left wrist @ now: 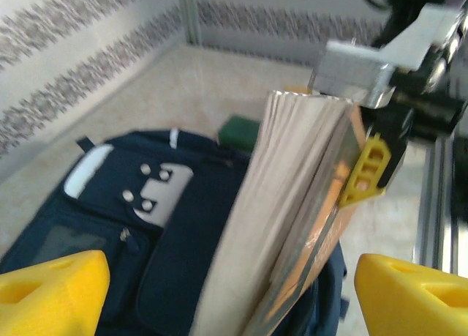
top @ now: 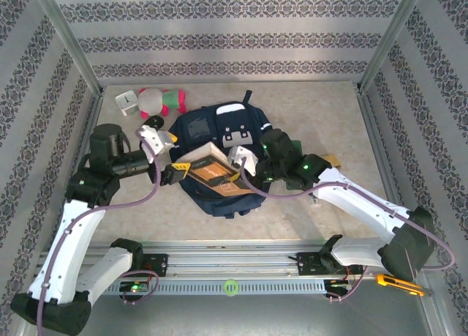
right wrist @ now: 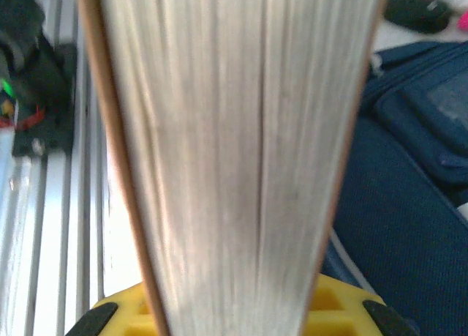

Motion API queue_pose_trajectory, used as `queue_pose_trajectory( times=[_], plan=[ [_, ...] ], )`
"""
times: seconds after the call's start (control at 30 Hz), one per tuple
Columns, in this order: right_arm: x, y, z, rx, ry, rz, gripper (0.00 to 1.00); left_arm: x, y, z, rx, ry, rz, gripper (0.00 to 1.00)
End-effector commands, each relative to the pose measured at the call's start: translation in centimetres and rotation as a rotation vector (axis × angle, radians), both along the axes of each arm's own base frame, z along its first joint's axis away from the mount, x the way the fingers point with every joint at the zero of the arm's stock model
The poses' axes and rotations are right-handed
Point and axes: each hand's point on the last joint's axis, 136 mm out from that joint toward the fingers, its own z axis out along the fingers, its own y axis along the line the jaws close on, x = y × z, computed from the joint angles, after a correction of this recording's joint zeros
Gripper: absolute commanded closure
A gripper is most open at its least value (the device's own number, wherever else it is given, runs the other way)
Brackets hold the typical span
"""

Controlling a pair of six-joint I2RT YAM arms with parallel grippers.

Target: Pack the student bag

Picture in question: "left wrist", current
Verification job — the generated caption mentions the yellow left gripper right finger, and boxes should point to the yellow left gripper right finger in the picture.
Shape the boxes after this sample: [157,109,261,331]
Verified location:
[356,253,468,336]

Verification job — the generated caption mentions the small green box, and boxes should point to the small green box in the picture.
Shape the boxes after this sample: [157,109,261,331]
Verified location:
[217,116,261,154]

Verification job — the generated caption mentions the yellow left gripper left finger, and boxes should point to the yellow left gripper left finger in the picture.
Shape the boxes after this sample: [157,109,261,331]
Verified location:
[0,250,110,336]

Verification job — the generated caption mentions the aluminium frame post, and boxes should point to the aluminium frame post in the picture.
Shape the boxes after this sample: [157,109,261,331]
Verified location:
[181,0,202,46]

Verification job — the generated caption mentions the brown cover book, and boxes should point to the brown cover book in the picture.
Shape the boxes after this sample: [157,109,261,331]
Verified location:
[189,89,370,336]

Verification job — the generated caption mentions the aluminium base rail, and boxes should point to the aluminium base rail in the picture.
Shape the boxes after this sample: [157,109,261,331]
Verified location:
[412,134,468,275]

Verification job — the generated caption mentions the navy blue backpack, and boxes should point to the navy blue backpack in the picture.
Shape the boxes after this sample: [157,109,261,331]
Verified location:
[0,129,348,336]

